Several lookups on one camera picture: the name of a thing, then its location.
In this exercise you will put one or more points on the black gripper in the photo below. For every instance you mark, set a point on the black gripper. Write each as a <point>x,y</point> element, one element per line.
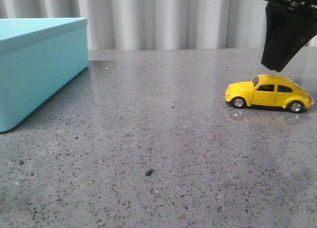
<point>289,28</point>

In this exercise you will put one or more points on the yellow toy beetle car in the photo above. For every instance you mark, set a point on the yellow toy beetle car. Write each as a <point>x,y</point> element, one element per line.
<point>269,90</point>

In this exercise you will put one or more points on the light blue storage box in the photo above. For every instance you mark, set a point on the light blue storage box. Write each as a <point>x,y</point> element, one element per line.
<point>38,56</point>

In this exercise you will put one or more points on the grey pleated curtain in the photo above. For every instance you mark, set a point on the grey pleated curtain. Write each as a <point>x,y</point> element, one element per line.
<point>156,24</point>

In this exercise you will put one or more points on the small black debris chip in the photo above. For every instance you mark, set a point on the small black debris chip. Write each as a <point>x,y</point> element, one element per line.
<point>149,172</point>

